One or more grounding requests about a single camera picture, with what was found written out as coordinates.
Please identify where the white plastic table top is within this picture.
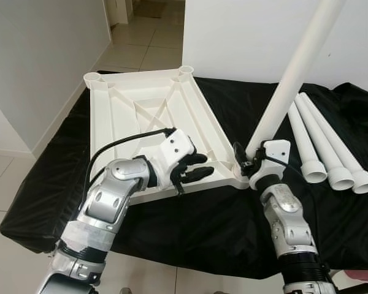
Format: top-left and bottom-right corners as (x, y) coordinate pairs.
(83, 65), (252, 206)

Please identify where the pink stool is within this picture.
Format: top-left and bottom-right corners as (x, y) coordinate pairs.
(334, 269), (368, 284)

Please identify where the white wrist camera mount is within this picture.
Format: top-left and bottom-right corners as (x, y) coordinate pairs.
(150, 129), (196, 190)
(258, 139), (291, 184)

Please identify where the white plastic table leg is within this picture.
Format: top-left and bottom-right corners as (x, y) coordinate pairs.
(287, 102), (328, 184)
(296, 94), (355, 190)
(244, 0), (347, 161)
(304, 92), (368, 194)

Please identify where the black table cloth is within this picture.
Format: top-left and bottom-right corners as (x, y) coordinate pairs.
(0, 77), (368, 281)

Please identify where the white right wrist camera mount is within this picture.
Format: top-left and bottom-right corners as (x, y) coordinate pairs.
(258, 139), (291, 184)

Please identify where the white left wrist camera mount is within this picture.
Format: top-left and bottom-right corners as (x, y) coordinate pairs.
(150, 129), (196, 190)

